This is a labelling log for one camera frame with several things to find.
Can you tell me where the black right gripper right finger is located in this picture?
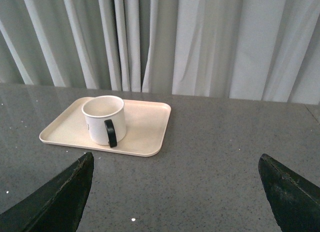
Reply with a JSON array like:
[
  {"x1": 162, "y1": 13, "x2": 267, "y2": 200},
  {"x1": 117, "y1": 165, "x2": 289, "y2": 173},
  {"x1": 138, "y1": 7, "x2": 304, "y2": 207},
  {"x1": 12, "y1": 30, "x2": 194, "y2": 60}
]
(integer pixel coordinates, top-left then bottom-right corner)
[{"x1": 258, "y1": 153, "x2": 320, "y2": 232}]

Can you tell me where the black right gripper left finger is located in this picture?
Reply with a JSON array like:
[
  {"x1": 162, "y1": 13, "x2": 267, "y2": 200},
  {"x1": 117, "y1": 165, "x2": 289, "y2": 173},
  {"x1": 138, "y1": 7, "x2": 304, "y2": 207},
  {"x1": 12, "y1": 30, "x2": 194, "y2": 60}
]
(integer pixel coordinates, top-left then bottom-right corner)
[{"x1": 0, "y1": 152, "x2": 94, "y2": 232}]

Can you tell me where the white smiley mug black handle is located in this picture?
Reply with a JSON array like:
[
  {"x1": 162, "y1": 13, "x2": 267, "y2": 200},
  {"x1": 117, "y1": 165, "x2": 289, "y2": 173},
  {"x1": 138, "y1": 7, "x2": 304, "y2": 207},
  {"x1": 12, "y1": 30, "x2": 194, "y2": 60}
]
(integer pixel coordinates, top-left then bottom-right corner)
[{"x1": 81, "y1": 95, "x2": 127, "y2": 148}]

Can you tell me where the beige rectangular plastic tray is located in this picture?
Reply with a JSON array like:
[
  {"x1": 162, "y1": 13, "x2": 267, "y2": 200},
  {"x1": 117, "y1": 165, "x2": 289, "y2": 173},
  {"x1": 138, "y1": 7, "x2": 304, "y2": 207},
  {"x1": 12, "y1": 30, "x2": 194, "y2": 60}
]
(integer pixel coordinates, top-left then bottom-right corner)
[{"x1": 39, "y1": 97, "x2": 171, "y2": 157}]

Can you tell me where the grey-white pleated curtain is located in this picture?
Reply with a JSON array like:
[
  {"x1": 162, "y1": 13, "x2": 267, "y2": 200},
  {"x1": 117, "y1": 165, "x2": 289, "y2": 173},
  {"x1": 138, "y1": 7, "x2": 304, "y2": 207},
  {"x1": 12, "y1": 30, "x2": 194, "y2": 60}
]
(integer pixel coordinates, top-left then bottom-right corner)
[{"x1": 0, "y1": 0, "x2": 320, "y2": 105}]

